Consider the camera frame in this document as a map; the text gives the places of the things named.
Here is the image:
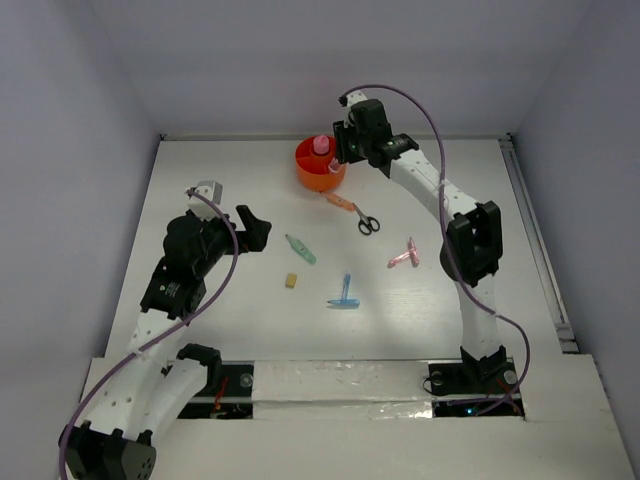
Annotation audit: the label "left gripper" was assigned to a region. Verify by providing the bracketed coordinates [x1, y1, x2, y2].
[194, 206, 270, 277]

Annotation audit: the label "clear blue capped glue bottle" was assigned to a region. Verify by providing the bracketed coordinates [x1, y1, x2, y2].
[327, 157, 343, 174]

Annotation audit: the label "tan eraser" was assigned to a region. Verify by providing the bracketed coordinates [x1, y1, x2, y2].
[285, 273, 297, 289]

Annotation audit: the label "black scissors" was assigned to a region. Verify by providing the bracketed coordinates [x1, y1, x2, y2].
[354, 204, 380, 236]

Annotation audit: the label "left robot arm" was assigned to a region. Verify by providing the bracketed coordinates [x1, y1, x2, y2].
[59, 199, 272, 479]

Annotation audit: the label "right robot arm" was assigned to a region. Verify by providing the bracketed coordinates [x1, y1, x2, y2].
[333, 90, 507, 392]

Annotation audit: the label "orange round organizer container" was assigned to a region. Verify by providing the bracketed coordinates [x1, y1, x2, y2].
[294, 135, 347, 192]

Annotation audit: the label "green highlighter pen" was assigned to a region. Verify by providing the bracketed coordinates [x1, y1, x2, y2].
[285, 234, 317, 265]

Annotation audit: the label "orange highlighter pen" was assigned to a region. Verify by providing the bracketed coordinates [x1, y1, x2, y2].
[322, 192, 356, 212]

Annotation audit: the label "blue pen flat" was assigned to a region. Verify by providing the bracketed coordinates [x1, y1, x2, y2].
[327, 298, 360, 308]

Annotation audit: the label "pink pen lower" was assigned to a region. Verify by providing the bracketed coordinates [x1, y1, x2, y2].
[387, 252, 413, 268]

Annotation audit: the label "pink pen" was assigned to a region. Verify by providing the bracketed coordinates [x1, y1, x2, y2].
[387, 252, 413, 268]
[408, 237, 420, 267]

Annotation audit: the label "pink pen upper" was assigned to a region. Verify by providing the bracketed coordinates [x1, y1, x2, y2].
[408, 237, 420, 267]

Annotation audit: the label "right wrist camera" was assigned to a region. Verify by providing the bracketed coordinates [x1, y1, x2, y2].
[338, 90, 368, 109]

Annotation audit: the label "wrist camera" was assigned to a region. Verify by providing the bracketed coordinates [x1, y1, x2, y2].
[338, 90, 368, 109]
[187, 180, 223, 221]

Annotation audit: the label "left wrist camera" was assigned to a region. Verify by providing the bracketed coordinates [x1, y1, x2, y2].
[187, 180, 223, 221]

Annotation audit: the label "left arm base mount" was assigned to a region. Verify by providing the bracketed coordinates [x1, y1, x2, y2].
[178, 362, 254, 420]

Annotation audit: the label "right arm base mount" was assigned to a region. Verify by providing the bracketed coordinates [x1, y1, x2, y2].
[422, 360, 525, 418]

